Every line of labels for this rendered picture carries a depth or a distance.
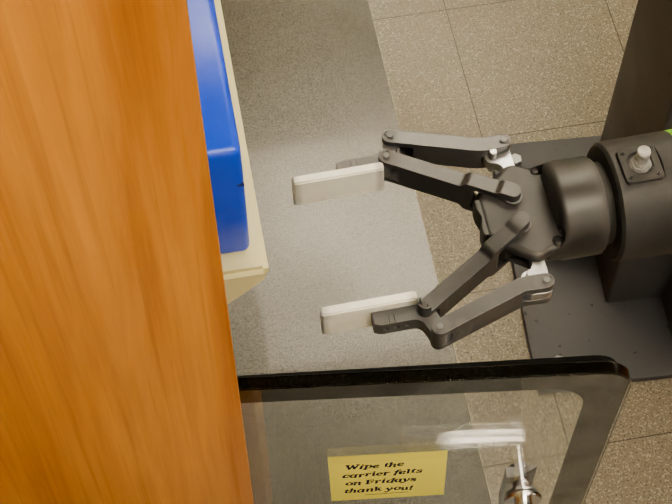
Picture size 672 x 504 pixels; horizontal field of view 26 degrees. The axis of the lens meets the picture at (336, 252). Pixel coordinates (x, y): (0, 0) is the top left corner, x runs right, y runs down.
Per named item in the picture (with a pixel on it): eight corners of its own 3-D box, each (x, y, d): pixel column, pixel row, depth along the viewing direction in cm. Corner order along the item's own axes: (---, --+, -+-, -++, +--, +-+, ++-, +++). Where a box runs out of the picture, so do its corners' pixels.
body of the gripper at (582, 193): (589, 129, 108) (467, 150, 107) (622, 224, 104) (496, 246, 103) (576, 184, 115) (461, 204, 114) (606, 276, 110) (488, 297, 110)
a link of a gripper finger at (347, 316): (414, 309, 107) (416, 318, 106) (320, 326, 106) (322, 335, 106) (415, 289, 104) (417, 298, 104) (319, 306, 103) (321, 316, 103)
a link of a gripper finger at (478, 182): (517, 201, 107) (523, 186, 108) (376, 154, 110) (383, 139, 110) (512, 228, 111) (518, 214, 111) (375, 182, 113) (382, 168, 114)
